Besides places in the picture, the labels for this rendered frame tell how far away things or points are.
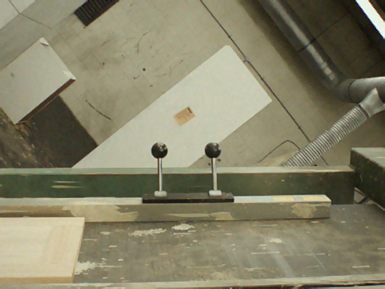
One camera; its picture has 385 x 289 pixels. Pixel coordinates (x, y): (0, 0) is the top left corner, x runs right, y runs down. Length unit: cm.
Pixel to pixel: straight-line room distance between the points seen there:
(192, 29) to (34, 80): 371
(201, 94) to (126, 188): 338
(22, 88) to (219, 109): 225
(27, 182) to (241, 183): 55
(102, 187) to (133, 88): 779
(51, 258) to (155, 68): 829
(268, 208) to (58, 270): 52
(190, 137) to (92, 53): 473
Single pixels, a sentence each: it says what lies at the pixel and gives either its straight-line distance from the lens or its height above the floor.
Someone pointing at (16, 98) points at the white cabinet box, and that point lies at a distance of 629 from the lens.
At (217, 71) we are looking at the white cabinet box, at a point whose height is 185.
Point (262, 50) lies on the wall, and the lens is 938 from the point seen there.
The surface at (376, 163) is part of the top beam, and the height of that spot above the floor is 180.
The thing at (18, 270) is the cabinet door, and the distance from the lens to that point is 105.
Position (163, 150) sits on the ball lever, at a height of 142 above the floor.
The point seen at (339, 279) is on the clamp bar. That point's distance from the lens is 89.
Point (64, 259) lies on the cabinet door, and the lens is 108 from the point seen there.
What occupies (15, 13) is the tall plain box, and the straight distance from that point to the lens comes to 356.
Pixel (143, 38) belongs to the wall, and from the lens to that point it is 934.
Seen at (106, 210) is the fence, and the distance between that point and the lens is 132.
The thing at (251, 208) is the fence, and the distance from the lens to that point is 134.
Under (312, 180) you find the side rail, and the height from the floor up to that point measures 166.
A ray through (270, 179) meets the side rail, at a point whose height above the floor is 157.
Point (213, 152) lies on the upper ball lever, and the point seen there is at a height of 150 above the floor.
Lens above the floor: 154
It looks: 2 degrees down
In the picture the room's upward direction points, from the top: 52 degrees clockwise
